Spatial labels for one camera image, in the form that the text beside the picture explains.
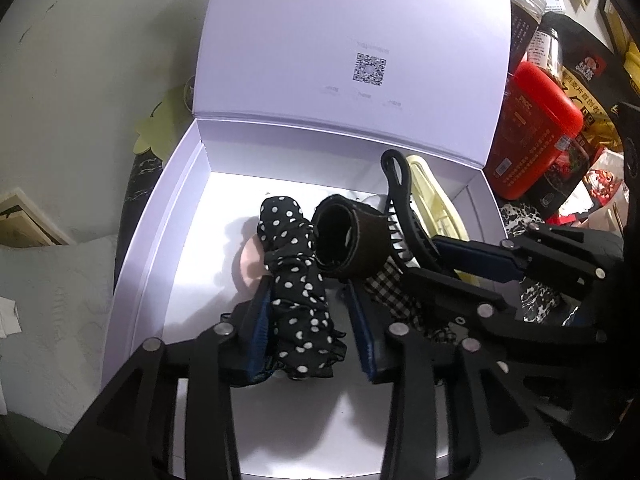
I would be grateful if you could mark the cream hair claw clip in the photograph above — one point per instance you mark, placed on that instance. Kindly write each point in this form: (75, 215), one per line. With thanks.
(435, 195)

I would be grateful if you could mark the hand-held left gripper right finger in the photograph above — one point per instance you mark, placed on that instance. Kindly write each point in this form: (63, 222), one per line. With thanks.
(362, 330)

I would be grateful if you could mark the black polka dot scrunchie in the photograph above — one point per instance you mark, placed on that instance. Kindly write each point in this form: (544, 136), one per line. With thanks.
(295, 280)

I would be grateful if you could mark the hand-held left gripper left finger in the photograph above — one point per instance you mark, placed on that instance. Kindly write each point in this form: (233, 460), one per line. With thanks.
(260, 320)

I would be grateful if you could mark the gold picture frame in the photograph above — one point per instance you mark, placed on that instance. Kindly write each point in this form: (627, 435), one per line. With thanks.
(617, 25)

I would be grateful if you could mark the red canister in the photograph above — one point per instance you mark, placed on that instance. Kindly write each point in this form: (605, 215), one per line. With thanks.
(535, 135)

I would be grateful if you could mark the pale yellow flower-shaped pad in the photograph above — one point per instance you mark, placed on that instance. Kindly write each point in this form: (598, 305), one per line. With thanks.
(160, 125)

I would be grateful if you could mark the black hair claw clip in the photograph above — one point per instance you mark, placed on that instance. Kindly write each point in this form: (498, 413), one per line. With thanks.
(415, 230)

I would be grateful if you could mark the white gift box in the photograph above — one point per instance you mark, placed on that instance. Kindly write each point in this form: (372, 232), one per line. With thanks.
(300, 85)

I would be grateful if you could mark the dark snack bag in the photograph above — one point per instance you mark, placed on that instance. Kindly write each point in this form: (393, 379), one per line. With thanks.
(590, 75)

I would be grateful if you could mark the black white checkered scrunchie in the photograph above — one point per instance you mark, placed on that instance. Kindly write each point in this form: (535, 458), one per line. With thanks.
(395, 292)

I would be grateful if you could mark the red snack bag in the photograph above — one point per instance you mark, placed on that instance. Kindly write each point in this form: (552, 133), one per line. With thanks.
(595, 185)

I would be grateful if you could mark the white cloth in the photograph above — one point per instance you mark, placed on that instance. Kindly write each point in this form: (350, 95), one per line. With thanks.
(9, 317)

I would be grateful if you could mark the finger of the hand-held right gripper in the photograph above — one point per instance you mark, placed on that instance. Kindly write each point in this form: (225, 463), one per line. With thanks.
(475, 260)
(450, 290)

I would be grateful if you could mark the small glass jar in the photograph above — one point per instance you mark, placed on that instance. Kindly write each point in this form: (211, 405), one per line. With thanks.
(547, 50)

